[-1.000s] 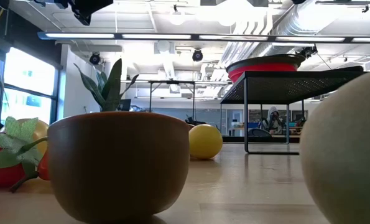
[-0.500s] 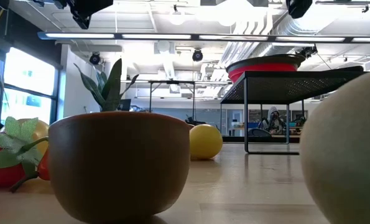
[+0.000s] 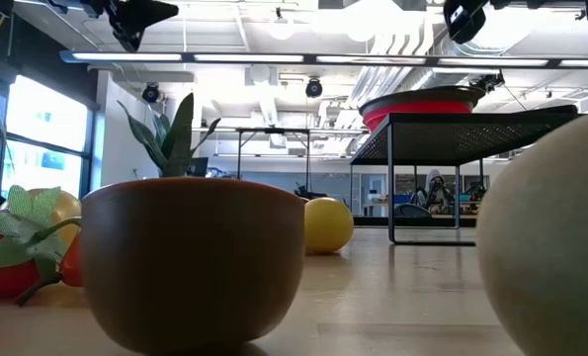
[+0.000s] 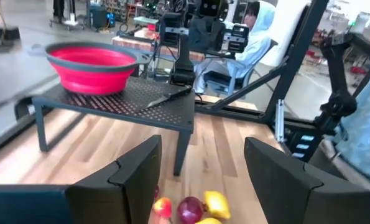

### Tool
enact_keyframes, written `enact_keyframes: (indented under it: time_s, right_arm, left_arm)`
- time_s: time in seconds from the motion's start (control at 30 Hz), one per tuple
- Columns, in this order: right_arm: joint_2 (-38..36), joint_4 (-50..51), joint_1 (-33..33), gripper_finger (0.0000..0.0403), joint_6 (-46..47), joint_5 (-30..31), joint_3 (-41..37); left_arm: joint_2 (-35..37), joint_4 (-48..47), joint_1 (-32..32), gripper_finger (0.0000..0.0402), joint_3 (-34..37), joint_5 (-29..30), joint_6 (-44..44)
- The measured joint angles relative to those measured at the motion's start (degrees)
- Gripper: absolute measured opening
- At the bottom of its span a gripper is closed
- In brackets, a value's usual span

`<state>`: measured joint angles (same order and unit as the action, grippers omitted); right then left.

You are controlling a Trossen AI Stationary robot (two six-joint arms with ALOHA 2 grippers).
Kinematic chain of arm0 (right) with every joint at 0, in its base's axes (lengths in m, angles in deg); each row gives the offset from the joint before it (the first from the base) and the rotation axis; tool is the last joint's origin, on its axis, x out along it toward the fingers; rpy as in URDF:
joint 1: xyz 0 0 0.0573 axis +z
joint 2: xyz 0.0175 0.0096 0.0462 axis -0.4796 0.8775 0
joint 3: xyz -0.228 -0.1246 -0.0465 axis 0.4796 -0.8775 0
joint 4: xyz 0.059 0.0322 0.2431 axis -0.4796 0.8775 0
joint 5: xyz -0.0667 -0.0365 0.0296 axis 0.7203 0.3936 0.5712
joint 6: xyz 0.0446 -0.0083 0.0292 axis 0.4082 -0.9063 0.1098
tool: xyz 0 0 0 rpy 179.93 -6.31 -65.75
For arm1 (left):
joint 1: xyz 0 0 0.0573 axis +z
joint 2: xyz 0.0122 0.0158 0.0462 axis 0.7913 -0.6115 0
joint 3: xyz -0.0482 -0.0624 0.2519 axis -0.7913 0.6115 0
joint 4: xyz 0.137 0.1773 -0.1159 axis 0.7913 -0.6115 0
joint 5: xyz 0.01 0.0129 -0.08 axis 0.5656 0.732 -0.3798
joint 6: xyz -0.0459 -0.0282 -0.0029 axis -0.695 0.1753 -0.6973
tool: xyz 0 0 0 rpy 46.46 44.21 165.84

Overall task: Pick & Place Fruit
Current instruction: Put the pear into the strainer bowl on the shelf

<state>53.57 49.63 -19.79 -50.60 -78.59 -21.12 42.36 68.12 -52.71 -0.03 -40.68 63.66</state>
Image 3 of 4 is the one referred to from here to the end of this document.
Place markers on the long linear ceiling light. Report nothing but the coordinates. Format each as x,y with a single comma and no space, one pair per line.
249,58

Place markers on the black ceiling mounted device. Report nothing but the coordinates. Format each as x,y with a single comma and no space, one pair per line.
488,81

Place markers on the small dark monitor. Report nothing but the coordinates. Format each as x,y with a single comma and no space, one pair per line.
198,167

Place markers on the black round ceiling spotlight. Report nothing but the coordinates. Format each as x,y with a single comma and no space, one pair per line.
313,88
150,93

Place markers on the green toy kiwi half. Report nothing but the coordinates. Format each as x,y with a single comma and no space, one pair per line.
192,267

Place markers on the brown whole toy kiwi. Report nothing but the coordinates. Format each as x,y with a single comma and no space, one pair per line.
555,237

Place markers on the small orange toy fruit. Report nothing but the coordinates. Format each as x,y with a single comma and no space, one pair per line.
68,205

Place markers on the black tabletop device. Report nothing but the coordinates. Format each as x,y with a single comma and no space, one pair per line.
310,192

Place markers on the person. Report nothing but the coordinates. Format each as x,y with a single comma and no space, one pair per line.
437,195

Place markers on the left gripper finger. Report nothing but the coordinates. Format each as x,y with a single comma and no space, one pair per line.
150,11

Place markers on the red grey collapsible colander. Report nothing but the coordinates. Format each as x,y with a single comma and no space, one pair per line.
417,108

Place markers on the yellow toy lemon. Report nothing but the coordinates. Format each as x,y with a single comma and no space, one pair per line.
328,225

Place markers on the black office chair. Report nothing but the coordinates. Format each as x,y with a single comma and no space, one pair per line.
412,211

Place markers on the black perforated metal shelf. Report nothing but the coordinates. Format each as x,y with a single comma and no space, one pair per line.
461,136

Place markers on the potted aloe plant white pot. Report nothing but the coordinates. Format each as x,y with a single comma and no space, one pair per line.
180,143

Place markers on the red toy strawberry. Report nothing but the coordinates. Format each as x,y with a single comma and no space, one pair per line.
7,282

